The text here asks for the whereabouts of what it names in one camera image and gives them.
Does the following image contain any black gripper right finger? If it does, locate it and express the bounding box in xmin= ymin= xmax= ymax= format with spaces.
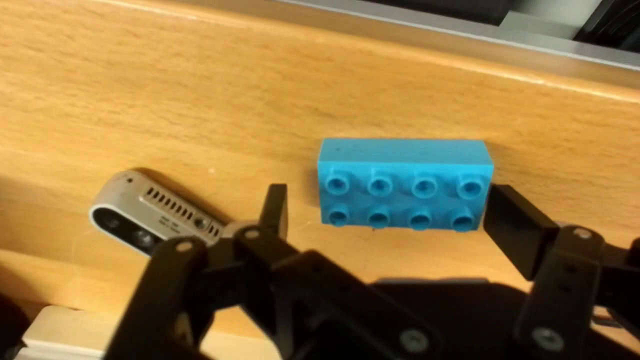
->
xmin=483 ymin=184 xmax=640 ymax=360

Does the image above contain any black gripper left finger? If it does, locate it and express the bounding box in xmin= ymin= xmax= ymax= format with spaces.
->
xmin=106 ymin=184 xmax=314 ymax=360

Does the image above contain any blue toy brick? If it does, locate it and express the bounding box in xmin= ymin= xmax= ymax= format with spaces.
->
xmin=316 ymin=139 xmax=494 ymax=233

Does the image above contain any grey depth camera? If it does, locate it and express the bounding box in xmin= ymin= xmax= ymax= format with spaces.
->
xmin=88 ymin=168 xmax=229 ymax=255

